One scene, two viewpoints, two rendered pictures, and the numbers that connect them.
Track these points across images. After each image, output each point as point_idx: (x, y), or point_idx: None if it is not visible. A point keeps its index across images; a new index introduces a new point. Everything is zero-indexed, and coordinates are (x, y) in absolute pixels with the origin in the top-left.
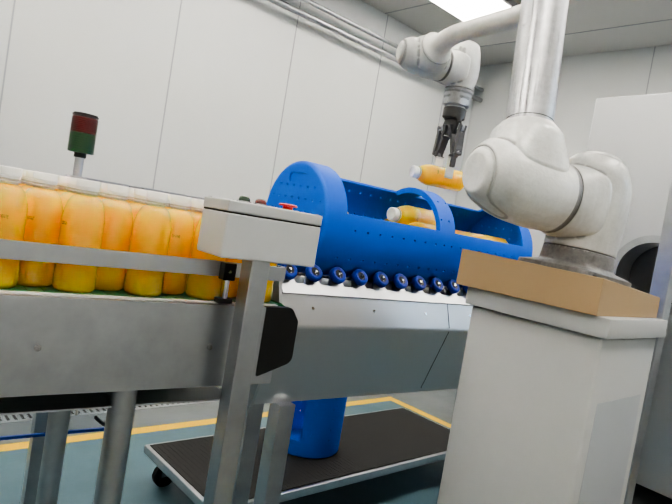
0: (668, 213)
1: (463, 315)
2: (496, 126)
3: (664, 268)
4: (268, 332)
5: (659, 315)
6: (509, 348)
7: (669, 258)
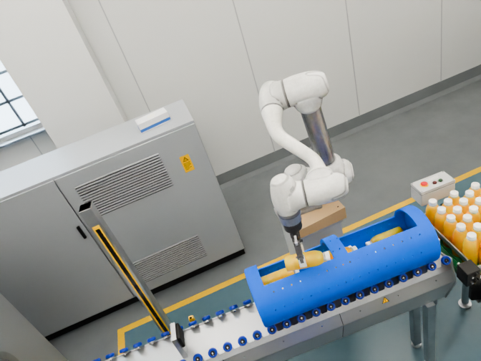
0: (127, 261)
1: None
2: (339, 160)
3: (143, 283)
4: None
5: (156, 300)
6: None
7: (140, 276)
